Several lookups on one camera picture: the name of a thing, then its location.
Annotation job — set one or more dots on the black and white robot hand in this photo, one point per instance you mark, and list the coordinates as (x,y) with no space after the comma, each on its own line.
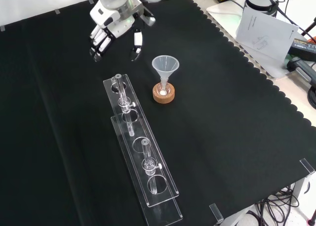
(111,21)

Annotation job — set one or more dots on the clear plastic funnel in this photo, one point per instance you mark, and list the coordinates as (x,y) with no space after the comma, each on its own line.
(170,65)

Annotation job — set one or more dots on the clear round-bottom flask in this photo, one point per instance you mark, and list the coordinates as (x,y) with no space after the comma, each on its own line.
(163,92)

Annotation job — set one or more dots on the clear acrylic funnel stand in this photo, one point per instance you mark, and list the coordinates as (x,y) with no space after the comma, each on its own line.
(142,130)

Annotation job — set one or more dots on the grey tape piece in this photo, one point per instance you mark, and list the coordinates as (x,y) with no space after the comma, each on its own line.
(57,11)
(2,28)

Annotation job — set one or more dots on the pale board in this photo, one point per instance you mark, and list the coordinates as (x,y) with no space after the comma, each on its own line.
(221,12)

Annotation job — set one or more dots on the black bench cloth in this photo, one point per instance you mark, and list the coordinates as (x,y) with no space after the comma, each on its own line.
(222,117)

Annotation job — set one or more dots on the white paper booklet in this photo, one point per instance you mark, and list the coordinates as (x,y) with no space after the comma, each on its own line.
(266,33)

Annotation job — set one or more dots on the black power adapter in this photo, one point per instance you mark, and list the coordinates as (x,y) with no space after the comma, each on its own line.
(303,48)

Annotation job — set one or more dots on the clear cloth clip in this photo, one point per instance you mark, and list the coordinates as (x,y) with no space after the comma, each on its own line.
(307,167)
(216,213)

